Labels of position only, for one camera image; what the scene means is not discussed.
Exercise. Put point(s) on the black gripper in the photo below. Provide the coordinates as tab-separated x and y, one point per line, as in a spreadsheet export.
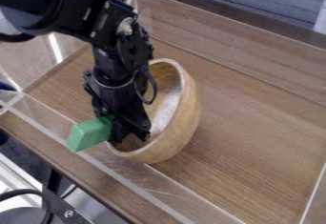
122	99

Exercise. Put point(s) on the green rectangular block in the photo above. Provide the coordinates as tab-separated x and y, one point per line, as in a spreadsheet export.
90	133

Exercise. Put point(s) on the brown wooden bowl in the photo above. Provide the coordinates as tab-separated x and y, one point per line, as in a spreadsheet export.
174	115

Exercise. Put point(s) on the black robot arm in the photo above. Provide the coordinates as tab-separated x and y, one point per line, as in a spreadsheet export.
104	23

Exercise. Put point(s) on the black table leg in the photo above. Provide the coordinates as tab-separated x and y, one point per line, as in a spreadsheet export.
53	181

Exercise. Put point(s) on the black metal bracket with screw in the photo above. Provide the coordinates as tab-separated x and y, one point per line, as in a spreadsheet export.
63	213

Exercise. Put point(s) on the clear acrylic tray enclosure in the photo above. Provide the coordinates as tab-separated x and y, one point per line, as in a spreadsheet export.
249	167

